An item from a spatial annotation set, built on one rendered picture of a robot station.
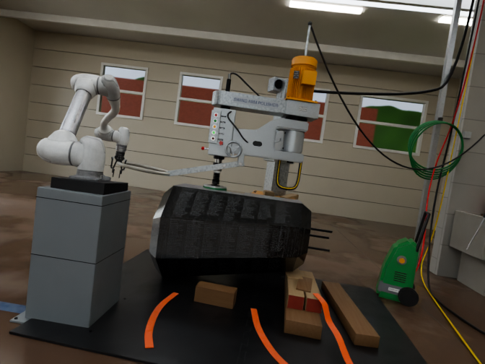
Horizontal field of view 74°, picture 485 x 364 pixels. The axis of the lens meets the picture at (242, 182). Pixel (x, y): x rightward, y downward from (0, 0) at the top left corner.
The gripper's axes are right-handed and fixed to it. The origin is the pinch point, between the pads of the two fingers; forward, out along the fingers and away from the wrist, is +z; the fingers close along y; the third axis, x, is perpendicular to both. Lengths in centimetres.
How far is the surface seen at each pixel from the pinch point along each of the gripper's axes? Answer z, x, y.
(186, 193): 2, -37, 58
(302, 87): -108, -40, 139
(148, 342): 75, -129, 36
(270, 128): -67, -36, 120
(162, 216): 21, -49, 40
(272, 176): -23, 19, 157
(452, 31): -238, 9, 345
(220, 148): -41, -26, 81
